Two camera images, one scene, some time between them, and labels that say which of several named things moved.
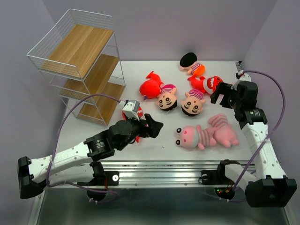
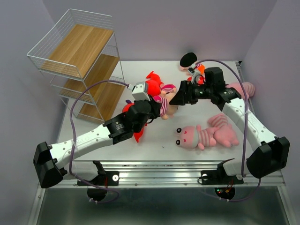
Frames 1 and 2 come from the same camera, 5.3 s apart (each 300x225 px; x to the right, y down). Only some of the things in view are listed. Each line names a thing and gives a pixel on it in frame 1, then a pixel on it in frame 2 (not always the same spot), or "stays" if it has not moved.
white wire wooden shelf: x=79 y=57 stays
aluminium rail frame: x=164 y=174 stays
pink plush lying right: x=224 y=134 stays
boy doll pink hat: x=192 y=104 to x=164 y=103
